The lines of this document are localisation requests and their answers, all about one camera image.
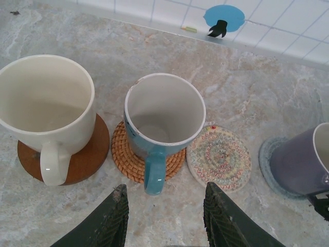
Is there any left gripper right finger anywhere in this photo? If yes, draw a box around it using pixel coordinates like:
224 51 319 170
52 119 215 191
203 181 286 247

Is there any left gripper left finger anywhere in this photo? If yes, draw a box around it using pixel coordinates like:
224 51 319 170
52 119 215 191
50 184 129 247

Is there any purple mug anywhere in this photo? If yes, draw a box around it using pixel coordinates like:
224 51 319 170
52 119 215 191
271 122 329 196

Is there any dark wooden round coaster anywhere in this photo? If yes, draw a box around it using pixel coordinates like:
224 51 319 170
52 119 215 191
17 113 111 185

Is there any multicolour woven cotton coaster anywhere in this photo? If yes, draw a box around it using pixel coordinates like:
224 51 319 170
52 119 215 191
185 125 252 193

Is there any woven rattan coaster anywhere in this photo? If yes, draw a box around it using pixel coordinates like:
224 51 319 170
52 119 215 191
111 120 186 184

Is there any blue woven cotton coaster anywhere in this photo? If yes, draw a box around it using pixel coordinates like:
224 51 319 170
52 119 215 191
258 135 309 199

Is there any teal mug white inside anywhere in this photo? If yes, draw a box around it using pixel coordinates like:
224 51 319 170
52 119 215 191
124 73 207 196

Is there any white ceramic mug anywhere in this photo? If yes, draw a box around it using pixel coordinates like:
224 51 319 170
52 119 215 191
0 54 96 186

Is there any penguin blue patch sticker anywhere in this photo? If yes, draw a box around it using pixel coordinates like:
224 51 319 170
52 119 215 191
203 4 246 39

